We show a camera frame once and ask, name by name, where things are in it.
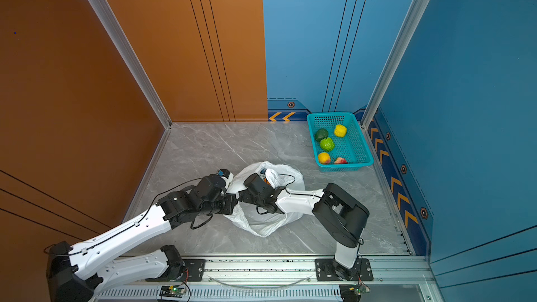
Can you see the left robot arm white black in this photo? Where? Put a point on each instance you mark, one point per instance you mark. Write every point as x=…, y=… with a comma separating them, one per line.
x=81, y=271

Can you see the white plastic bag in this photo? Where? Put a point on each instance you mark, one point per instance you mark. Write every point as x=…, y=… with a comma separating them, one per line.
x=245, y=216

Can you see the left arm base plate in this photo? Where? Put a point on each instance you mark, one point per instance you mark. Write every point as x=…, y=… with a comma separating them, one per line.
x=192, y=270

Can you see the left circuit board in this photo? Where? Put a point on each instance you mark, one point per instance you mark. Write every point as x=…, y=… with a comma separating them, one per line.
x=174, y=293

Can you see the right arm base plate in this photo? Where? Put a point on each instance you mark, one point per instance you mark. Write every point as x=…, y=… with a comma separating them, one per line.
x=329, y=270

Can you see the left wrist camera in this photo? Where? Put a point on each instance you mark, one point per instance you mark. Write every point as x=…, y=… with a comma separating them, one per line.
x=225, y=174

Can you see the yellow orange fruit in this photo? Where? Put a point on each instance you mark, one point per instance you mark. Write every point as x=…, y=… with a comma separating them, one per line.
x=324, y=158

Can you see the circuit board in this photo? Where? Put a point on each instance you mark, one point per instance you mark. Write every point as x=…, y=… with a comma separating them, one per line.
x=174, y=293
x=353, y=293

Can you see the red peach fruit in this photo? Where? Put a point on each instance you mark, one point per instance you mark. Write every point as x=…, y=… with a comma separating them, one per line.
x=340, y=160

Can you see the yellow lemon fruit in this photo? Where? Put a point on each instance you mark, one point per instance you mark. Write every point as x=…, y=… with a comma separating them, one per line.
x=340, y=131

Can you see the aluminium front rail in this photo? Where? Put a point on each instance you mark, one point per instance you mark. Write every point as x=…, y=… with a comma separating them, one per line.
x=276, y=269

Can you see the teal plastic basket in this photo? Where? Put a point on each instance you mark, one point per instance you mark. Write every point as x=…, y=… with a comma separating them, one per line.
x=353, y=147

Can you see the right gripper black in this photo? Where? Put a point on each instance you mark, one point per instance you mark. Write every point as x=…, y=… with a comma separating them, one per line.
x=246, y=197

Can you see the dark green fruit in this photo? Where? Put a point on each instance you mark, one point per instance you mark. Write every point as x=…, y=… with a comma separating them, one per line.
x=321, y=134

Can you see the right circuit board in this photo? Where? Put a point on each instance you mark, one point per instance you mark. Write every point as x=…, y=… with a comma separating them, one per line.
x=353, y=293

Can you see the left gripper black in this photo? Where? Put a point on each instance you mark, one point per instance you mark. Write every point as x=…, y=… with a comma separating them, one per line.
x=231, y=198

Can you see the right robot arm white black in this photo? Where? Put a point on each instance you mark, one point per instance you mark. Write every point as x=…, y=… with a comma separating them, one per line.
x=342, y=216

